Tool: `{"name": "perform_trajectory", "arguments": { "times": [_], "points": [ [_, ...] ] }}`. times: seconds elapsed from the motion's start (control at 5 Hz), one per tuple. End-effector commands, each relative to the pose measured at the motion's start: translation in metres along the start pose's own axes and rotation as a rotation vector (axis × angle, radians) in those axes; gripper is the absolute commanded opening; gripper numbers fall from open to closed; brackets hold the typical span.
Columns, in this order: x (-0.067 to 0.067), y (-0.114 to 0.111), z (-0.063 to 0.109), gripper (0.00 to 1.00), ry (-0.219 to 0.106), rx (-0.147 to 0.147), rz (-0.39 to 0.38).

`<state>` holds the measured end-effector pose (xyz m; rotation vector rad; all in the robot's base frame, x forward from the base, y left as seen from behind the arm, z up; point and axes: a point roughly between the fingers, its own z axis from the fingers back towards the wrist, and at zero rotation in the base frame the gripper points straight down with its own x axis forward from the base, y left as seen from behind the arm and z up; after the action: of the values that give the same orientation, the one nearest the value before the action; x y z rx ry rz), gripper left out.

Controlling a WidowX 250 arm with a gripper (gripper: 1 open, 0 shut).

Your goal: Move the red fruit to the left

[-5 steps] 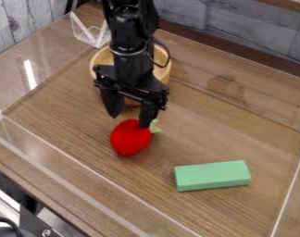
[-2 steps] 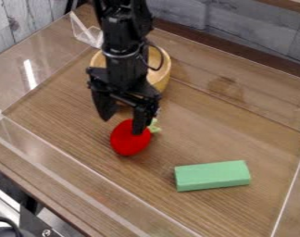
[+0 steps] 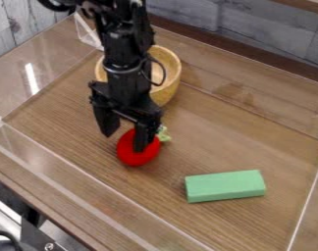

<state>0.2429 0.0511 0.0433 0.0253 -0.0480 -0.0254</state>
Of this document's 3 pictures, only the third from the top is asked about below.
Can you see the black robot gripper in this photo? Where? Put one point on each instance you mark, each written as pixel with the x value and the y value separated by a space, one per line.
pixel 122 98

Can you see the red plush strawberry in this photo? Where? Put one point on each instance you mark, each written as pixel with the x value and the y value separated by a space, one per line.
pixel 137 159

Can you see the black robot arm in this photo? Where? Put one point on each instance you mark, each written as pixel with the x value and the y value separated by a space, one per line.
pixel 122 28

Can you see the wooden bowl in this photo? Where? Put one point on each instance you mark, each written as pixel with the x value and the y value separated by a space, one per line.
pixel 166 72

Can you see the clear acrylic triangular stand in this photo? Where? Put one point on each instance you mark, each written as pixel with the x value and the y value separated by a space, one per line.
pixel 86 34

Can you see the green foam block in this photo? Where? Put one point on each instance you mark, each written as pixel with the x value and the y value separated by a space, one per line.
pixel 222 186

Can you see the clear acrylic tray wall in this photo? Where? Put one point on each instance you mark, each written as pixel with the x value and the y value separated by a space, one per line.
pixel 90 210

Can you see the black metal bracket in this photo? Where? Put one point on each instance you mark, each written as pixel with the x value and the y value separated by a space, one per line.
pixel 33 240

